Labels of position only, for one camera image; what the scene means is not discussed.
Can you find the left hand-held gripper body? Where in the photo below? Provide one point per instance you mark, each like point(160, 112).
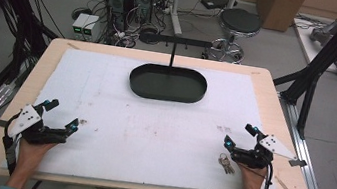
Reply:
point(27, 119)

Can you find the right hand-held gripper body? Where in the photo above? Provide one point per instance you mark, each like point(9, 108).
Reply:
point(262, 152)

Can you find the bunch of metal keys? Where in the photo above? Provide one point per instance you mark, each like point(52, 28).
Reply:
point(226, 164)

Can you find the black key rack with tray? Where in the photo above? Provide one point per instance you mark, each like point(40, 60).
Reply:
point(168, 82)

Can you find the person's right hand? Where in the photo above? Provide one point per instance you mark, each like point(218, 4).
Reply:
point(252, 183)

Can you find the person's left hand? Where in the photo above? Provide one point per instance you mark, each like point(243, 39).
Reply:
point(31, 155)

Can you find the grey tape piece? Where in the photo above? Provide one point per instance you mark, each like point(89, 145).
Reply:
point(298, 162)

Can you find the thin wooden stick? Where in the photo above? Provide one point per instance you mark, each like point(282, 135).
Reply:
point(286, 188)

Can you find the white foam sheet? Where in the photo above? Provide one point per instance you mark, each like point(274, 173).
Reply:
point(150, 132)

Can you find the white power supply unit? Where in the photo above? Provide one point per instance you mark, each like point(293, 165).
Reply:
point(79, 25)
point(91, 28)

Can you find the black round stool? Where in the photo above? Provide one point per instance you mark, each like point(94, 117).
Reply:
point(238, 27)

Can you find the grey machine part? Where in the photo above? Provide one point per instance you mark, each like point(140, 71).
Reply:
point(324, 33)

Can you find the brown cardboard box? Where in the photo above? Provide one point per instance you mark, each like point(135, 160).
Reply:
point(280, 8)

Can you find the black flat device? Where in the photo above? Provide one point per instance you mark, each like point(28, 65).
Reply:
point(216, 2)

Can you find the white desk leg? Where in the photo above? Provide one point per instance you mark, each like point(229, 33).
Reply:
point(176, 8)

